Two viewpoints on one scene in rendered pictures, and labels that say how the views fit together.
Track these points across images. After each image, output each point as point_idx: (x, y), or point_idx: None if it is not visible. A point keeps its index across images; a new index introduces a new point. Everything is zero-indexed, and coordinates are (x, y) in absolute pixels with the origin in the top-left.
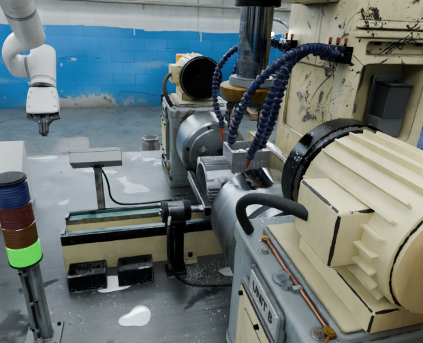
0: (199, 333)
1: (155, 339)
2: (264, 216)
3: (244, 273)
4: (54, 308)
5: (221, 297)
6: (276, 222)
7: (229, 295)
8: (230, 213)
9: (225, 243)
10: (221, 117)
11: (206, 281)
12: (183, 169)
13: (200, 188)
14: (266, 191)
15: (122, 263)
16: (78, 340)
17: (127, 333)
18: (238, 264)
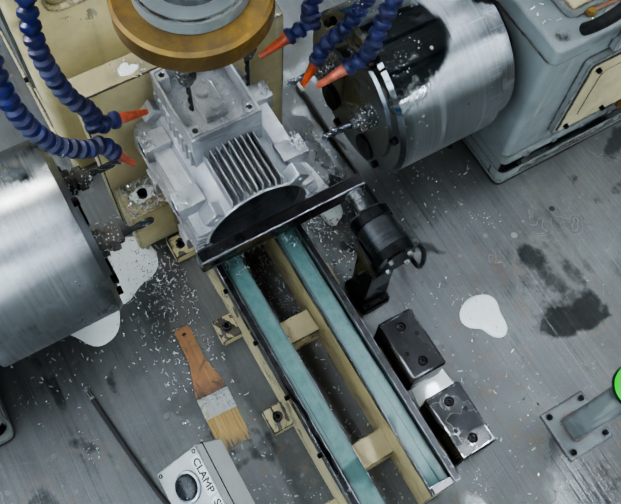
0: (475, 219)
1: (508, 273)
2: (499, 32)
3: (576, 66)
4: (523, 451)
5: (394, 207)
6: (542, 4)
7: (385, 197)
8: (468, 93)
9: (486, 115)
10: (103, 140)
11: None
12: None
13: (288, 210)
14: (455, 22)
15: (422, 365)
16: (556, 374)
17: (515, 314)
18: (556, 78)
